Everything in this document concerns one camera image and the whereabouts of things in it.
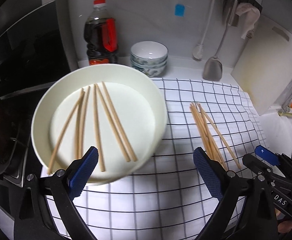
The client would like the metal spatula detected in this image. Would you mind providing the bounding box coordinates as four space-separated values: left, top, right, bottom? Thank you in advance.
202 0 238 81

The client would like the top floral ceramic bowl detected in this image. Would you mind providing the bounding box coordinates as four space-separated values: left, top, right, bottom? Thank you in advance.
130 41 168 60

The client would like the person's right hand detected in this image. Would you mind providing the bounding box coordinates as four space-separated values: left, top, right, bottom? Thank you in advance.
275 209 292 235

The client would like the white black checkered cloth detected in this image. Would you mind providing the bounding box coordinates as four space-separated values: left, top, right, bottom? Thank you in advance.
74 78 265 239

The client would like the dark soy sauce bottle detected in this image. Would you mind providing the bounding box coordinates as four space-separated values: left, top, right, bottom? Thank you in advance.
84 0 118 65

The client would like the cream cutting board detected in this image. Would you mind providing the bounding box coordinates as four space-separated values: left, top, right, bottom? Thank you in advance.
231 15 292 115

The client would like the blue wall sticker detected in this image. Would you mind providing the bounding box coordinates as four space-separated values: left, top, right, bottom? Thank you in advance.
174 4 185 17

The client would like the lone wooden chopstick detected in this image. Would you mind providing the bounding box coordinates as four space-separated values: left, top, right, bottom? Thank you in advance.
47 88 84 175

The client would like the floral ceramic bowl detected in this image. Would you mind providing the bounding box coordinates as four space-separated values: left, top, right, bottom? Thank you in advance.
130 58 167 68
130 41 168 60
131 64 166 77

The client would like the middle floral ceramic bowl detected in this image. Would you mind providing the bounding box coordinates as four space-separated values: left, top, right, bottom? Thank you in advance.
130 58 167 68

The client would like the white hanging rag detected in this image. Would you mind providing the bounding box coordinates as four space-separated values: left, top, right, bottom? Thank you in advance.
235 3 260 39

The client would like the cream round plastic basin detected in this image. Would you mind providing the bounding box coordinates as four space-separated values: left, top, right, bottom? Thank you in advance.
31 64 167 185

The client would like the black stove and pan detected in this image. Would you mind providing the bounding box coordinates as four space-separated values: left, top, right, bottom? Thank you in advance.
0 2 70 187

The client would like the bottom floral ceramic bowl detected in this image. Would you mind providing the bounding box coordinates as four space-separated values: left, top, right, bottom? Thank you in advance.
131 64 166 77

